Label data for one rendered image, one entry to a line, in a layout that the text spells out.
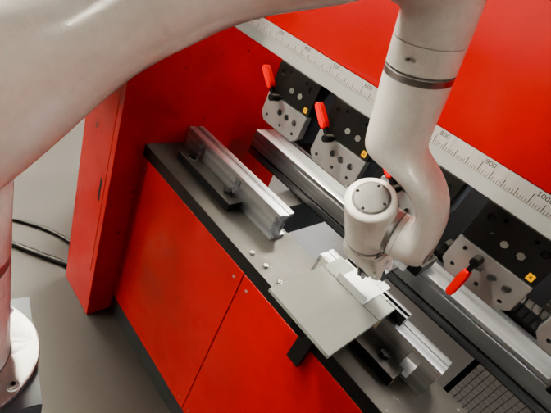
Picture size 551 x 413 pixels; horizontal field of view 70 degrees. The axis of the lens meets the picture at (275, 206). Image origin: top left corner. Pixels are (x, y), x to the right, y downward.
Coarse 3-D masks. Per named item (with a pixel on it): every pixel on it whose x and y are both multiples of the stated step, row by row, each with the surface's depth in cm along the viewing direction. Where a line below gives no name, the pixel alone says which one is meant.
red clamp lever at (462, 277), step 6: (474, 258) 71; (480, 258) 72; (474, 264) 71; (480, 264) 72; (462, 270) 74; (468, 270) 73; (456, 276) 75; (462, 276) 74; (468, 276) 73; (456, 282) 75; (462, 282) 74; (450, 288) 76; (456, 288) 75; (450, 294) 76
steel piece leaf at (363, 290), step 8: (352, 272) 97; (344, 280) 91; (352, 280) 94; (360, 280) 95; (368, 280) 96; (352, 288) 90; (360, 288) 93; (368, 288) 94; (376, 288) 95; (360, 296) 89; (368, 296) 92; (376, 296) 93
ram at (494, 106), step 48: (384, 0) 80; (528, 0) 64; (336, 48) 90; (384, 48) 82; (480, 48) 69; (528, 48) 65; (480, 96) 71; (528, 96) 66; (432, 144) 78; (480, 144) 72; (528, 144) 67; (480, 192) 73
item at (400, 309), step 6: (348, 258) 102; (354, 264) 101; (384, 294) 96; (390, 294) 96; (390, 300) 95; (396, 300) 95; (396, 306) 93; (402, 306) 93; (396, 312) 92; (402, 312) 92; (408, 312) 93; (396, 318) 92; (402, 318) 91
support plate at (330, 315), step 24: (336, 264) 97; (288, 288) 84; (312, 288) 87; (336, 288) 90; (288, 312) 79; (312, 312) 81; (336, 312) 83; (360, 312) 86; (384, 312) 89; (312, 336) 76; (336, 336) 78
